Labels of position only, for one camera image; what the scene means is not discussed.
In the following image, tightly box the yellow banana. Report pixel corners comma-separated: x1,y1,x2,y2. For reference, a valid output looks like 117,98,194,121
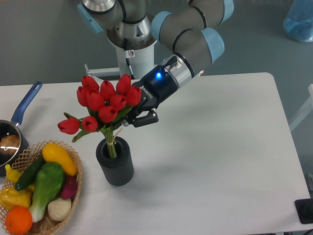
5,164,22,185

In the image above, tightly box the black device at edge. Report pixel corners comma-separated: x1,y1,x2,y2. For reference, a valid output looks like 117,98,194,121
294,198,313,224

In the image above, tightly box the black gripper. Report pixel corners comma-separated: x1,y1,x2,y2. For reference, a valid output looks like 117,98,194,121
124,65,178,127

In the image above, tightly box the dark grey ribbed vase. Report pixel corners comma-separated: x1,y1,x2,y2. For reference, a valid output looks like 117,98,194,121
96,137,134,186

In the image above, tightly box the yellow bell pepper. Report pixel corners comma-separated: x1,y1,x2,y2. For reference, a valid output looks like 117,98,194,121
0,187,32,211

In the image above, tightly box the white frame at right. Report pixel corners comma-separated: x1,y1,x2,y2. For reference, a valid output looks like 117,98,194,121
289,84,313,132

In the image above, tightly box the red tulip bouquet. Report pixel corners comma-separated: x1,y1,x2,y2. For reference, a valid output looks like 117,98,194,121
58,74,141,158

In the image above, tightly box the white garlic bulb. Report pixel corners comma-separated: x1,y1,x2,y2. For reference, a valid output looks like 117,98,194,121
47,198,71,221

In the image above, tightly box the blue handled saucepan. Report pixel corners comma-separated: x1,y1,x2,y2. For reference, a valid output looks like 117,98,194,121
0,81,43,177

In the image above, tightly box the green bok choy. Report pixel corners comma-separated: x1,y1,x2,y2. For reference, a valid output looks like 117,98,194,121
29,162,65,223

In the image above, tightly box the purple red onion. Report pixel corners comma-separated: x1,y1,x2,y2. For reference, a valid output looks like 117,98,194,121
60,176,78,199

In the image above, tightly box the yellow squash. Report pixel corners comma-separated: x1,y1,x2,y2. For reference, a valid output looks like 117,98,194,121
42,143,78,176

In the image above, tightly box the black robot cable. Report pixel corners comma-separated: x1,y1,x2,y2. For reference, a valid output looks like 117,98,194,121
124,40,136,80

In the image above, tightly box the orange fruit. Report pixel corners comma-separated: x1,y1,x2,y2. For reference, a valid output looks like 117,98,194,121
5,206,33,235

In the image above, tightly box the green cucumber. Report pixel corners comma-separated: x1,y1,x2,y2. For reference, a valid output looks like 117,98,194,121
15,154,46,191

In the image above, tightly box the woven wicker basket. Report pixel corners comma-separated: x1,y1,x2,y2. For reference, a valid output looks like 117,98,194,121
0,141,82,235

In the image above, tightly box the brown bread roll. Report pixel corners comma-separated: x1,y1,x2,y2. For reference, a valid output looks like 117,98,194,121
0,135,20,156

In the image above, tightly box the blue translucent container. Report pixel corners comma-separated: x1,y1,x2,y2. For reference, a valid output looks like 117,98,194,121
283,0,313,42

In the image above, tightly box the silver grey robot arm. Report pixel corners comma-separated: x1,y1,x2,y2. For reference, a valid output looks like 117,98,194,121
77,0,234,129

